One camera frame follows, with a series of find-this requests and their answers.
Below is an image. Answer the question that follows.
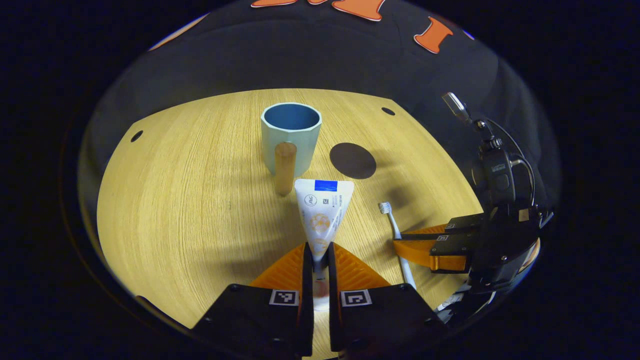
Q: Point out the wooden desktop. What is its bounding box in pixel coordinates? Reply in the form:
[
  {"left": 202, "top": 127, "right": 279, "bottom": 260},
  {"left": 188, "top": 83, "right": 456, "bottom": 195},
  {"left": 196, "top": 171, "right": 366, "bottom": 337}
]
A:
[{"left": 96, "top": 88, "right": 483, "bottom": 360}]

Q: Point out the blue cup with wooden handle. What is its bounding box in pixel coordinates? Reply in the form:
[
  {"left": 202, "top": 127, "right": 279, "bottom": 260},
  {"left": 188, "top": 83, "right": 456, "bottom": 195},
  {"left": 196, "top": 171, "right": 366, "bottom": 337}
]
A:
[{"left": 260, "top": 102, "right": 323, "bottom": 197}]

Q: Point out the white toothbrush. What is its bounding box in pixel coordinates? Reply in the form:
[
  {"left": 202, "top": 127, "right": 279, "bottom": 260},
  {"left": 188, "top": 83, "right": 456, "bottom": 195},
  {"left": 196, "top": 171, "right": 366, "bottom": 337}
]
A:
[{"left": 378, "top": 201, "right": 417, "bottom": 291}]

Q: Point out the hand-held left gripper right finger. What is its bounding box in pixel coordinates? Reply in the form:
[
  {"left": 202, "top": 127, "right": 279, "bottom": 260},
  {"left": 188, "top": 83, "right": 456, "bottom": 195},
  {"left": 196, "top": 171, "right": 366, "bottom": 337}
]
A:
[{"left": 327, "top": 242, "right": 446, "bottom": 353}]

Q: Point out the black backdrop cloth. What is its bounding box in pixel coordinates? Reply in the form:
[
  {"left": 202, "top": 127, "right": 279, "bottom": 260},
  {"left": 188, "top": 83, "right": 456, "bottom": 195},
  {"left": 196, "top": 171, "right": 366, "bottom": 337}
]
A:
[{"left": 77, "top": 0, "right": 562, "bottom": 261}]

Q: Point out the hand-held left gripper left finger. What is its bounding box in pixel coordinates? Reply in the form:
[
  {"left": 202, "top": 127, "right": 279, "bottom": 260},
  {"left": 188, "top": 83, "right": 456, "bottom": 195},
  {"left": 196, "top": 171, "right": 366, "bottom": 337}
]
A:
[{"left": 192, "top": 242, "right": 314, "bottom": 358}]

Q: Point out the dark brown round coaster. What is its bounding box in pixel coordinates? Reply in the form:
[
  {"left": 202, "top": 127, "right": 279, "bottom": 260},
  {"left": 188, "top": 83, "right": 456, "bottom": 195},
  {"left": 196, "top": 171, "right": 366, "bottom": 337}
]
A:
[{"left": 329, "top": 142, "right": 377, "bottom": 180}]

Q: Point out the white toothpaste tube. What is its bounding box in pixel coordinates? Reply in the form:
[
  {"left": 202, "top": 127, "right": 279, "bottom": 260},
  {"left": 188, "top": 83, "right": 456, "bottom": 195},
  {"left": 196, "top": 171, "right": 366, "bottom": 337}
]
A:
[{"left": 294, "top": 178, "right": 355, "bottom": 312}]

